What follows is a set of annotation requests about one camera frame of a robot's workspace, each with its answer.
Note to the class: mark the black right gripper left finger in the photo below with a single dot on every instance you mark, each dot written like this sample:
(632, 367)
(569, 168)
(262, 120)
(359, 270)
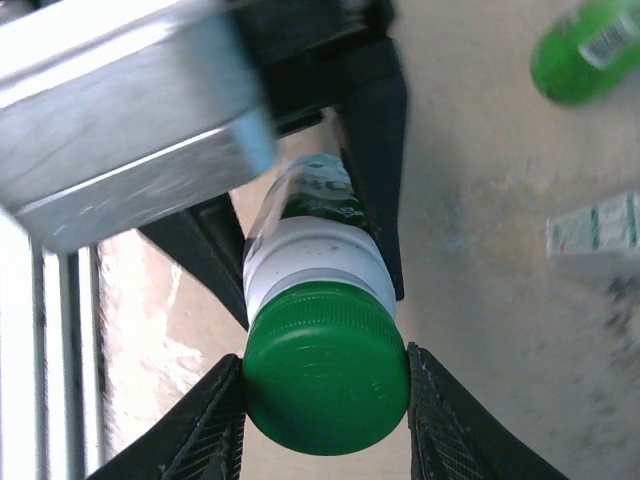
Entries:
(200, 440)

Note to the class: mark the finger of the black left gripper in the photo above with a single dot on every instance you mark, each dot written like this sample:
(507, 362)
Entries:
(380, 150)
(200, 235)

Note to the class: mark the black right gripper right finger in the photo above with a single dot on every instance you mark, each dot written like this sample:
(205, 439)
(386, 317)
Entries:
(450, 440)

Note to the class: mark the white AD milk bottle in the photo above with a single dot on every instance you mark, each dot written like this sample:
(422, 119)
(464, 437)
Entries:
(315, 255)

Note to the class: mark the green bottle cap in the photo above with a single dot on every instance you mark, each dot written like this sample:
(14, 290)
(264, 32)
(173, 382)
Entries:
(325, 380)

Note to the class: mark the green plastic bottle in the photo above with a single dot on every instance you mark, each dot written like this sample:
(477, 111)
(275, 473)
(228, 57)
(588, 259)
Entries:
(565, 70)

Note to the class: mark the small clear plastic bottle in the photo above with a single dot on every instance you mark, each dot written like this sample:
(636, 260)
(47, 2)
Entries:
(600, 230)

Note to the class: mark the aluminium front rail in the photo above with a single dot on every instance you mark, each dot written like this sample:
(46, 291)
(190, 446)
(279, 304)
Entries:
(50, 375)

